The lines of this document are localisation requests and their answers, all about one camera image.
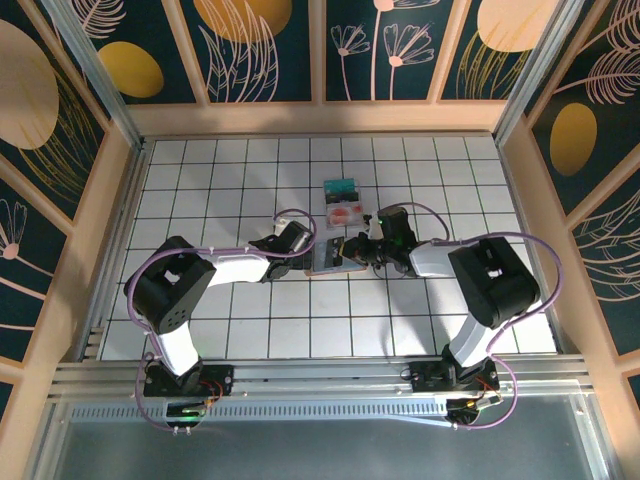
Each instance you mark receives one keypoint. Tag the aluminium rail frame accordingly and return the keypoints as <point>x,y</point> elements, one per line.
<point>320,375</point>

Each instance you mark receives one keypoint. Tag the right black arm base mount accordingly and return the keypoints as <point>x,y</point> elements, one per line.
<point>425,380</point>

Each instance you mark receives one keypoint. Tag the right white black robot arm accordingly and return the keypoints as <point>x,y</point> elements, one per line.
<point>495,285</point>

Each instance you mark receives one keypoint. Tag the black VIP card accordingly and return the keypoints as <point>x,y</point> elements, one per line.
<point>331,254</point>

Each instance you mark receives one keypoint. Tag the grey metal base plate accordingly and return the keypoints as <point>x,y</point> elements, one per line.
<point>320,450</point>

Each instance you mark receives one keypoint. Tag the black card white text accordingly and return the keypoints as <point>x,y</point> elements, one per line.
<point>347,197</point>

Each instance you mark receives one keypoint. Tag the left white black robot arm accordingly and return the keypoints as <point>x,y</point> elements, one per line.
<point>180,350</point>

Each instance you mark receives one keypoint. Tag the teal credit card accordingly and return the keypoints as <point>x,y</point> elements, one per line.
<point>340,186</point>

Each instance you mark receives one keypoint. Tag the aluminium corner post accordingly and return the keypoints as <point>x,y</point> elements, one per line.
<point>537,70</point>
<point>95,70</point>

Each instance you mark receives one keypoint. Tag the aluminium side rail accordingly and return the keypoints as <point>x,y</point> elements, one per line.
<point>127,200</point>

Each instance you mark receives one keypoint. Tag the white card red circles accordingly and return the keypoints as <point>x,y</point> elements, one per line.
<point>340,215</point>

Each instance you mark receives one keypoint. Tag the controller circuit board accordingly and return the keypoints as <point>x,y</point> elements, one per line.
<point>185,412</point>
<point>467,407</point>

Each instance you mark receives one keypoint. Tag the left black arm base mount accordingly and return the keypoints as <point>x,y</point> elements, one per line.
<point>220,377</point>

